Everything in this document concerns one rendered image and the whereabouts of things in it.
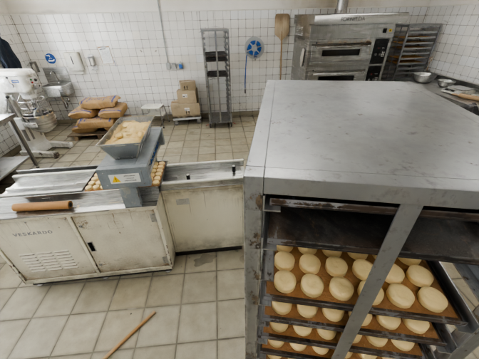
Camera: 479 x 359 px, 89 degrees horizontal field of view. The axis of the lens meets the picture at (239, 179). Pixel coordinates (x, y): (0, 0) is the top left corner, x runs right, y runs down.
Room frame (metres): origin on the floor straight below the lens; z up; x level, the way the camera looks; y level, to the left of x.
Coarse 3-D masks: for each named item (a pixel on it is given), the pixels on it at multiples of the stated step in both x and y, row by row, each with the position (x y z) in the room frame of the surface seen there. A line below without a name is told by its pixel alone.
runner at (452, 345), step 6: (438, 324) 0.28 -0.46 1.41; (444, 324) 0.27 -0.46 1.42; (438, 330) 0.27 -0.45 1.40; (444, 330) 0.26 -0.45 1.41; (444, 336) 0.26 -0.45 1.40; (450, 336) 0.25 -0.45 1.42; (444, 342) 0.25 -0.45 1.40; (450, 342) 0.24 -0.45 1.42; (438, 348) 0.23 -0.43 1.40; (444, 348) 0.23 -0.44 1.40; (450, 348) 0.23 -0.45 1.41; (456, 348) 0.22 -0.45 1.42
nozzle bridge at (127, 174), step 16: (160, 128) 2.10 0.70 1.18; (144, 144) 1.78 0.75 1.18; (160, 144) 2.09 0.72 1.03; (112, 160) 1.52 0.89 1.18; (128, 160) 1.51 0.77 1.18; (144, 160) 1.51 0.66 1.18; (112, 176) 1.40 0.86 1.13; (128, 176) 1.41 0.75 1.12; (144, 176) 1.42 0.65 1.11; (128, 192) 1.41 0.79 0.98
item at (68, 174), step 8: (216, 160) 1.99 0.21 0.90; (224, 160) 1.98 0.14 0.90; (232, 160) 1.98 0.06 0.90; (240, 160) 1.98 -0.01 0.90; (168, 168) 1.91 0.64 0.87; (176, 168) 1.92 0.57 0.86; (184, 168) 1.93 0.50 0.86; (192, 168) 1.94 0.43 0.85; (200, 168) 1.94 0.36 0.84; (16, 176) 1.79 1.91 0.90; (24, 176) 1.79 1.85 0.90; (32, 176) 1.80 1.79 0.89; (40, 176) 1.80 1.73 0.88; (48, 176) 1.81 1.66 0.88; (56, 176) 1.82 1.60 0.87; (64, 176) 1.82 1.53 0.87; (72, 176) 1.83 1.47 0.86; (80, 176) 1.84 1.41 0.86; (88, 176) 1.84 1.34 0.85
